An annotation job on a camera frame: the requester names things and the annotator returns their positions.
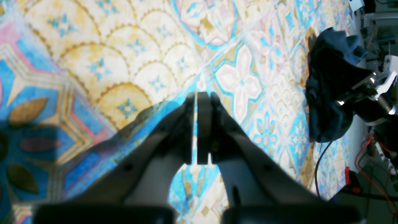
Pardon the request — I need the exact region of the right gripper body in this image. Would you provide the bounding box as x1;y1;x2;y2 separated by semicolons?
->
337;56;397;125

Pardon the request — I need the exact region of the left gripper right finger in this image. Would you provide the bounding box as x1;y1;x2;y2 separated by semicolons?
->
197;92;361;224

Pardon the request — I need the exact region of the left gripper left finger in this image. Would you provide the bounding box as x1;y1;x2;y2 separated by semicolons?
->
33;93;195;224

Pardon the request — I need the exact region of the dark navy t-shirt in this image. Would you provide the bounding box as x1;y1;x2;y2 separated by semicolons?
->
305;27;367;143

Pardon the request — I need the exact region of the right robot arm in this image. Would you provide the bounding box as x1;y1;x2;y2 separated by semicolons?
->
347;55;398;171

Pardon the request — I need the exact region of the orange clamp bottom right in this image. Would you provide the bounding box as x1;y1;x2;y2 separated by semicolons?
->
342;167;363;195

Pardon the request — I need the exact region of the patterned colourful tablecloth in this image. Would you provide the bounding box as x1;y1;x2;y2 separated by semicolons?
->
1;0;353;224

